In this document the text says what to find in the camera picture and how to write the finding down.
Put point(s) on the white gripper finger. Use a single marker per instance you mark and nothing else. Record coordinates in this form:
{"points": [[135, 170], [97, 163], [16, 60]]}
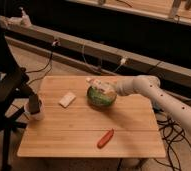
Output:
{"points": [[97, 89], [92, 80]]}

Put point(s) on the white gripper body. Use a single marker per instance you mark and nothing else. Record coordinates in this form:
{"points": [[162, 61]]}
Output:
{"points": [[106, 88]]}

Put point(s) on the small white bottle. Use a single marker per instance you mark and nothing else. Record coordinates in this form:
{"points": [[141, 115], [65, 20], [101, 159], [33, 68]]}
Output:
{"points": [[67, 99]]}

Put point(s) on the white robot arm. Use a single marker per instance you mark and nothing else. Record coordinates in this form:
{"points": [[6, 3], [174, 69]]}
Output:
{"points": [[148, 86]]}

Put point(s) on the green ceramic bowl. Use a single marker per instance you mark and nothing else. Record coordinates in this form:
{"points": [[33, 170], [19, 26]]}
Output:
{"points": [[99, 99]]}

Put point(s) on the wooden table board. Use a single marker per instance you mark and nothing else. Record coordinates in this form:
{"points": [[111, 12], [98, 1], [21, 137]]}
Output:
{"points": [[75, 131]]}

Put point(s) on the dark object in cup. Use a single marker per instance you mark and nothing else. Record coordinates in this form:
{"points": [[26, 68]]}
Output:
{"points": [[34, 104]]}

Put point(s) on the long grey beam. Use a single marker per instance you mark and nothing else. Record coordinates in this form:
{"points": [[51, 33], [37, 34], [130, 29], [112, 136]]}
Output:
{"points": [[166, 71]]}

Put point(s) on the black chair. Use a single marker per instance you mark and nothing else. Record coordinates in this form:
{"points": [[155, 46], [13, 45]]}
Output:
{"points": [[13, 84]]}

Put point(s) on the white clamp on beam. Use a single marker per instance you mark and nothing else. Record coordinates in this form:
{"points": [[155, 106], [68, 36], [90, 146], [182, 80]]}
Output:
{"points": [[24, 19]]}

